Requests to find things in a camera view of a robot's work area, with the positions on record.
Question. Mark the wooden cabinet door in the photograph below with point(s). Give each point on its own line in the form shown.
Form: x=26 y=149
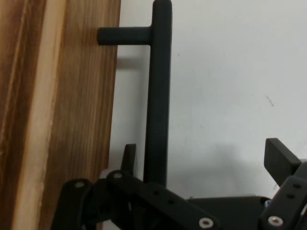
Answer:
x=84 y=95

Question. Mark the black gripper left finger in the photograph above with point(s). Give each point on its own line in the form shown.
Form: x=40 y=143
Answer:
x=144 y=203

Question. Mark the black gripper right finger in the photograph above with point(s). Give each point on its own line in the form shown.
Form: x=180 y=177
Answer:
x=290 y=196

